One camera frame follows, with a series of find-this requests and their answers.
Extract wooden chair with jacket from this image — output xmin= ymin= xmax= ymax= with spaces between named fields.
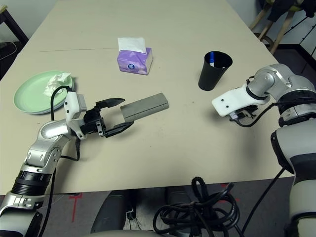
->
xmin=265 ymin=0 xmax=316 ymax=22

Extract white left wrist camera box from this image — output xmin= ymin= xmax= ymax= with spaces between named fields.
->
xmin=64 ymin=91 xmax=88 ymax=141

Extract beige side table black legs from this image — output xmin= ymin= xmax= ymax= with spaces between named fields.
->
xmin=0 ymin=5 xmax=29 ymax=45

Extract green plastic plate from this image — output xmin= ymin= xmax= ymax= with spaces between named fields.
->
xmin=13 ymin=70 xmax=75 ymax=115

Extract black paper cup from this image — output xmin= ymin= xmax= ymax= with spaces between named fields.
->
xmin=197 ymin=50 xmax=234 ymax=92

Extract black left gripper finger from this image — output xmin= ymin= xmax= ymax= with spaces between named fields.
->
xmin=95 ymin=98 xmax=126 ymax=109
xmin=104 ymin=121 xmax=134 ymax=138

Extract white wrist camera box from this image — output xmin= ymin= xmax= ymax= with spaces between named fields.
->
xmin=211 ymin=83 xmax=270 ymax=117
xmin=64 ymin=91 xmax=88 ymax=141

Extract white cable loop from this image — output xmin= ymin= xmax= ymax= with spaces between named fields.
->
xmin=0 ymin=40 xmax=17 ymax=61

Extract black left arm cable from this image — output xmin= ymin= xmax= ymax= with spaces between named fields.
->
xmin=37 ymin=85 xmax=81 ymax=237

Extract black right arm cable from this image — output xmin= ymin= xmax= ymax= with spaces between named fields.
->
xmin=231 ymin=102 xmax=288 ymax=237

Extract black cable bundle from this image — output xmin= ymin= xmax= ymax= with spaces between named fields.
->
xmin=153 ymin=176 xmax=240 ymax=237

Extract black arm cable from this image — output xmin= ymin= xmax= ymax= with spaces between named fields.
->
xmin=37 ymin=85 xmax=81 ymax=237
xmin=231 ymin=102 xmax=288 ymax=237

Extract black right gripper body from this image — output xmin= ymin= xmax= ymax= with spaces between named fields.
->
xmin=229 ymin=104 xmax=259 ymax=122

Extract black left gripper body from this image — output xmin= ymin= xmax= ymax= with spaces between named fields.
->
xmin=79 ymin=107 xmax=106 ymax=137

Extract white tissue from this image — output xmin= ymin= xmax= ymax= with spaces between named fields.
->
xmin=43 ymin=72 xmax=72 ymax=97

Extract grey glasses case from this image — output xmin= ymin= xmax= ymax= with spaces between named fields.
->
xmin=119 ymin=92 xmax=170 ymax=123

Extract purple tissue pack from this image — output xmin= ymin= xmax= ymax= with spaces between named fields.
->
xmin=117 ymin=37 xmax=153 ymax=76

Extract wooden stool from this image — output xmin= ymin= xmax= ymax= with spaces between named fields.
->
xmin=248 ymin=3 xmax=296 ymax=54

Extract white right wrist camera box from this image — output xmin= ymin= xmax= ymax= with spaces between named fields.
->
xmin=211 ymin=83 xmax=270 ymax=117

